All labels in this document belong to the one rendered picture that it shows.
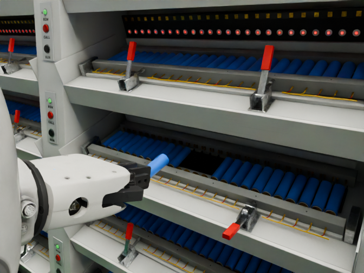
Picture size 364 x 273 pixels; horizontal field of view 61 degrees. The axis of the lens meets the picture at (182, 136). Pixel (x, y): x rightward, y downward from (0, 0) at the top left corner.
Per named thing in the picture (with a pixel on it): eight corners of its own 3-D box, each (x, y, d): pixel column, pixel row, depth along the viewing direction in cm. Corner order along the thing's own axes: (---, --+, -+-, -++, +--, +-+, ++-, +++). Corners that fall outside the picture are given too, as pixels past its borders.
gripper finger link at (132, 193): (143, 199, 32) (143, 183, 38) (66, 192, 31) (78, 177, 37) (142, 209, 32) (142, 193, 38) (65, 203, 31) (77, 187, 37)
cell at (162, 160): (164, 152, 47) (136, 174, 43) (171, 162, 47) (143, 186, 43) (157, 155, 49) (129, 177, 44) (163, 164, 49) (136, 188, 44)
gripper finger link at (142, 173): (131, 177, 36) (166, 170, 42) (112, 170, 38) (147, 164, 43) (128, 203, 36) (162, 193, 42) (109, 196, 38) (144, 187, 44)
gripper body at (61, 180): (46, 175, 25) (137, 161, 35) (-15, 150, 31) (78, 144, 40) (39, 261, 26) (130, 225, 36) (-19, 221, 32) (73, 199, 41)
